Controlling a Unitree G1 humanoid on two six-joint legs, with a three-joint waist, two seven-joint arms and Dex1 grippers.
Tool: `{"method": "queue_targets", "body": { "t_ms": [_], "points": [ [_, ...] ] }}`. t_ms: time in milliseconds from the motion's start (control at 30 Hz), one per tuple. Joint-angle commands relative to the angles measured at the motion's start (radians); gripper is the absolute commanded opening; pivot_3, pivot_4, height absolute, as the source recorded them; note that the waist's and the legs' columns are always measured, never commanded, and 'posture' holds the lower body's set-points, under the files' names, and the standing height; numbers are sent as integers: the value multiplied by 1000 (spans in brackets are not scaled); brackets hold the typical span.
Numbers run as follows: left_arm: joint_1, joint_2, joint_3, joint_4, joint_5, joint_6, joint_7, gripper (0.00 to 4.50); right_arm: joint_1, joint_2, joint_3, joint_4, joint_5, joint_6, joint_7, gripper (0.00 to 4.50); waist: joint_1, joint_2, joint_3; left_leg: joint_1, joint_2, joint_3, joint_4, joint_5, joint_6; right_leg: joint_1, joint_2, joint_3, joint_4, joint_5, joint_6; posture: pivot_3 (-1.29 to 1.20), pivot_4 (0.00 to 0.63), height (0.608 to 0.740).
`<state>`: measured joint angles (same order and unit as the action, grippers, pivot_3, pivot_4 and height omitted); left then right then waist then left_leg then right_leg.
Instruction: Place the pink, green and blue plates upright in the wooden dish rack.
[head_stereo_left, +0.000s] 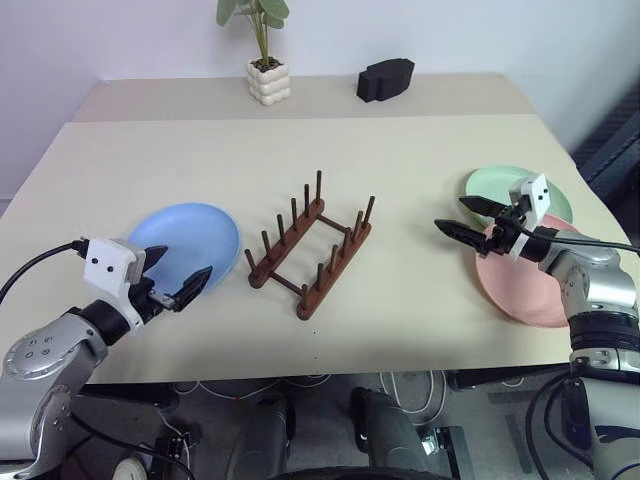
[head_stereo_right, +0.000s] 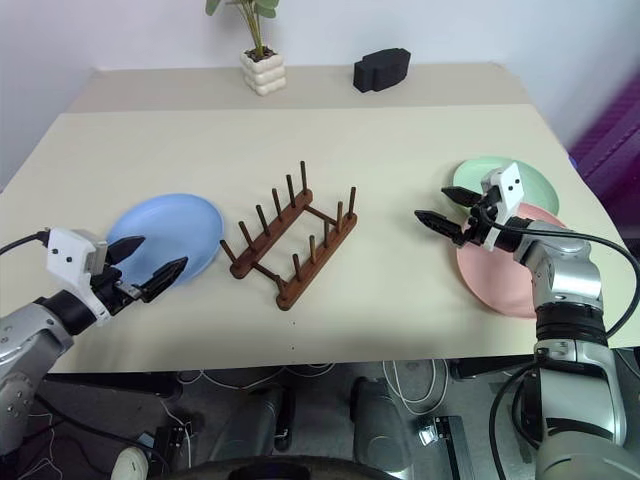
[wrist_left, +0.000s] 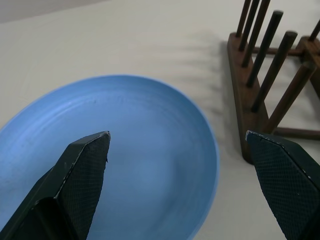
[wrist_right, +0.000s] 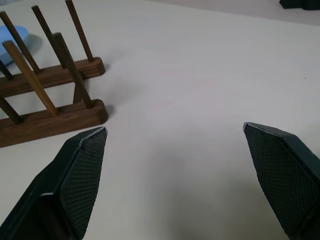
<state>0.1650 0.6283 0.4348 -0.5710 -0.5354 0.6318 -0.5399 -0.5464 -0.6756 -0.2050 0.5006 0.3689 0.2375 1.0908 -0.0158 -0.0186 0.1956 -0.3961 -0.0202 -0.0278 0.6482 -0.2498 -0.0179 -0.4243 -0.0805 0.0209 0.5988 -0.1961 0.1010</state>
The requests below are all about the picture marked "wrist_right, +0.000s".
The blue plate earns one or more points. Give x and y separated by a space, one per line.
13 45

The wooden dish rack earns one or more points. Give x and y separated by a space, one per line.
50 75

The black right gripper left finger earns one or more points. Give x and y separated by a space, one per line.
75 185

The dark object at table edge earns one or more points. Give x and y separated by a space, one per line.
300 3

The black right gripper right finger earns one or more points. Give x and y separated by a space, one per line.
282 175

